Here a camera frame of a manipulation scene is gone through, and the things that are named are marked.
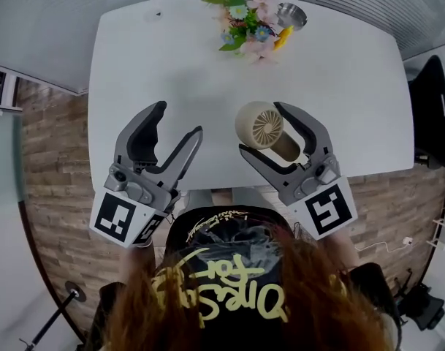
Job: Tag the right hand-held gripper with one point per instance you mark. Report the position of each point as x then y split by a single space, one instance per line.
324 203

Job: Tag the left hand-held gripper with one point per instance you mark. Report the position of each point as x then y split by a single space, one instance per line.
120 214

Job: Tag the beige handheld fan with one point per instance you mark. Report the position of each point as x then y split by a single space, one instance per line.
262 126

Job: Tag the person's left forearm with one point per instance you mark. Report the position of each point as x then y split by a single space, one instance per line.
141 256

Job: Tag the person's right forearm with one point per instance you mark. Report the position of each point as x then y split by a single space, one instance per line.
339 247

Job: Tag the white standing desk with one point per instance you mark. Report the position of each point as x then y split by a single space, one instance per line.
141 75

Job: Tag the grey trousers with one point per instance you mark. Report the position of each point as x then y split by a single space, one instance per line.
200 197

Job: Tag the black printed t-shirt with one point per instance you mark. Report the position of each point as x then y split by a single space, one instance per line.
226 232

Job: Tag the round metal ashtray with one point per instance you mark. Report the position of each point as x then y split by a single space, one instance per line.
293 13

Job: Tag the black office chair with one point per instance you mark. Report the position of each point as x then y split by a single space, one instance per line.
430 115

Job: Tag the artificial flower bouquet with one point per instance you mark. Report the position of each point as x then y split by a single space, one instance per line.
244 20

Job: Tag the black pole with round base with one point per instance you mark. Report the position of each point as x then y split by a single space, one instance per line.
76 291

